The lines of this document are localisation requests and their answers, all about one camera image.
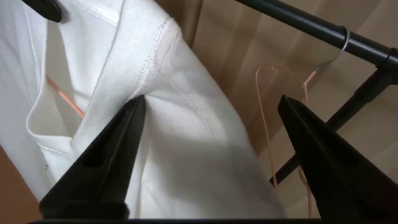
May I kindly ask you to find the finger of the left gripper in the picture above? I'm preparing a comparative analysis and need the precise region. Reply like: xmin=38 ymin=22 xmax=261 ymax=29
xmin=21 ymin=0 xmax=63 ymax=24

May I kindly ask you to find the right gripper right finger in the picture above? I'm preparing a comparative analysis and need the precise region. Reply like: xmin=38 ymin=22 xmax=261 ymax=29
xmin=277 ymin=95 xmax=398 ymax=218

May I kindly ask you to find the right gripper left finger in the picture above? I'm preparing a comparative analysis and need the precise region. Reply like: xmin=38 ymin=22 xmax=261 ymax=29
xmin=39 ymin=95 xmax=146 ymax=218

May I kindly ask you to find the pink clothes hanger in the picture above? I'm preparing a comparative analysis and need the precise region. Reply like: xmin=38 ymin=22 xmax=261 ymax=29
xmin=45 ymin=74 xmax=86 ymax=119
xmin=255 ymin=26 xmax=351 ymax=218

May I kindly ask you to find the white printed t-shirt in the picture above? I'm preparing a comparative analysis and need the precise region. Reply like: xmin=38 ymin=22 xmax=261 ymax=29
xmin=0 ymin=0 xmax=287 ymax=219

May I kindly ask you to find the black clothes rack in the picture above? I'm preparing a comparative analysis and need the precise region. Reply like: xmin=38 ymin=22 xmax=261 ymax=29
xmin=234 ymin=0 xmax=398 ymax=187

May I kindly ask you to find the beige curtain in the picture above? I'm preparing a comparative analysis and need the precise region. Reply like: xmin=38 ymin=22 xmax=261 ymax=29
xmin=155 ymin=0 xmax=398 ymax=218

